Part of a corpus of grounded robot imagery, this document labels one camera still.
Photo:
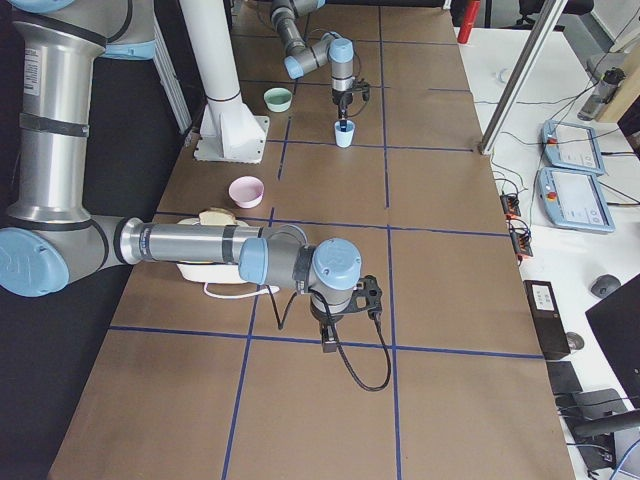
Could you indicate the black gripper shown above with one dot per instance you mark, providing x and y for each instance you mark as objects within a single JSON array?
[
  {"x": 341, "y": 98},
  {"x": 323, "y": 316}
]

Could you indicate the light blue cup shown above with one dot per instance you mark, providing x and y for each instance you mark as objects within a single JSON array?
[{"x": 344, "y": 136}]

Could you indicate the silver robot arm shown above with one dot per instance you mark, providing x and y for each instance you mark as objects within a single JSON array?
[
  {"x": 52, "y": 240},
  {"x": 302, "y": 58}
]

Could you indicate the green bowl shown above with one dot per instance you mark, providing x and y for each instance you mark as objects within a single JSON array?
[{"x": 278, "y": 99}]

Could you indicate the pink bowl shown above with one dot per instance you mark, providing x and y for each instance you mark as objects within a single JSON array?
[{"x": 246, "y": 191}]

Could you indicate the cream toaster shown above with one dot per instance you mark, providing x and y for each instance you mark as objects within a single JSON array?
[{"x": 216, "y": 273}]

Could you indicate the toast slice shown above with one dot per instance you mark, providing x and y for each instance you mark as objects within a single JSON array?
[{"x": 217, "y": 217}]

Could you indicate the paper cup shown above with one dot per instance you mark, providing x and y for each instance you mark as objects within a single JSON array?
[{"x": 504, "y": 75}]

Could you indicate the red bottle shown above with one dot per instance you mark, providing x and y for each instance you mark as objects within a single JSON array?
[{"x": 470, "y": 14}]

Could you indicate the orange circuit board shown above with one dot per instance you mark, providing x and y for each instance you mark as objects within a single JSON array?
[{"x": 520, "y": 235}]

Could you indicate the black box with label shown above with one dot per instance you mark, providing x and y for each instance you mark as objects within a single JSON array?
[{"x": 546, "y": 318}]

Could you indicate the teach pendant far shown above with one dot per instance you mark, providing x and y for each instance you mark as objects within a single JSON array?
[{"x": 572, "y": 146}]

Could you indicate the teach pendant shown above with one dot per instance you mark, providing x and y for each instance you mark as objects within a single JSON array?
[
  {"x": 572, "y": 146},
  {"x": 573, "y": 200}
]

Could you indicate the teach pendant near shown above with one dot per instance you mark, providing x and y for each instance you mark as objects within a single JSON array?
[{"x": 573, "y": 200}]

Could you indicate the black computer mouse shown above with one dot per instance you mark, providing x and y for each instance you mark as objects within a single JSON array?
[{"x": 604, "y": 285}]

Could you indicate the black monitor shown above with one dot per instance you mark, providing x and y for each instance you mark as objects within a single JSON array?
[{"x": 614, "y": 322}]

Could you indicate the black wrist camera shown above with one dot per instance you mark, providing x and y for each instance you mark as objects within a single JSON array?
[
  {"x": 362, "y": 87},
  {"x": 367, "y": 297}
]

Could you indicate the white pedestal column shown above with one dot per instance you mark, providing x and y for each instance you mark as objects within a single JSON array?
[{"x": 229, "y": 131}]

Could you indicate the aluminium frame post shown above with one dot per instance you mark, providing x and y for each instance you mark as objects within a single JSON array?
[{"x": 549, "y": 16}]

